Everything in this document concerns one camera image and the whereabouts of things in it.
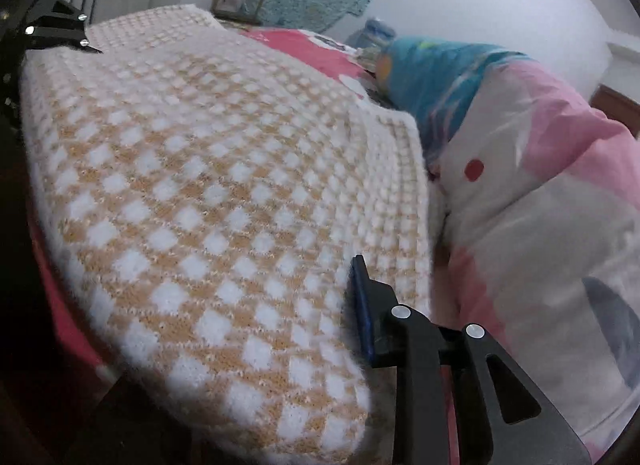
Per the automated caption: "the blue striped pillow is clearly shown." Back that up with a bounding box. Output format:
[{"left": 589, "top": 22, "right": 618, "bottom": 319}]
[{"left": 375, "top": 36, "right": 528, "bottom": 164}]

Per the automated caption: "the pink fleece bed blanket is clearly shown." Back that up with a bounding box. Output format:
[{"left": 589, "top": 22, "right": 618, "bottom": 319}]
[{"left": 27, "top": 26, "right": 461, "bottom": 391}]

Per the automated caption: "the blue water jug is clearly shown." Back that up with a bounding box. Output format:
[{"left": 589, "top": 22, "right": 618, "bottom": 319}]
[{"left": 347, "top": 18, "right": 396, "bottom": 48}]

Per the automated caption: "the brown wooden door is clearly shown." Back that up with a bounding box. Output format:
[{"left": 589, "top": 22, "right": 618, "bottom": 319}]
[{"left": 590, "top": 85, "right": 640, "bottom": 138}]

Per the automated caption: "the pink white patterned duvet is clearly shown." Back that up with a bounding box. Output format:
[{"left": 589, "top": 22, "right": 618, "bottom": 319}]
[{"left": 437, "top": 60, "right": 639, "bottom": 459}]

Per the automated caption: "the beige white houndstooth knit coat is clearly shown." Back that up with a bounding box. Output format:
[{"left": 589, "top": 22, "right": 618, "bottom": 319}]
[{"left": 19, "top": 4, "right": 434, "bottom": 465}]

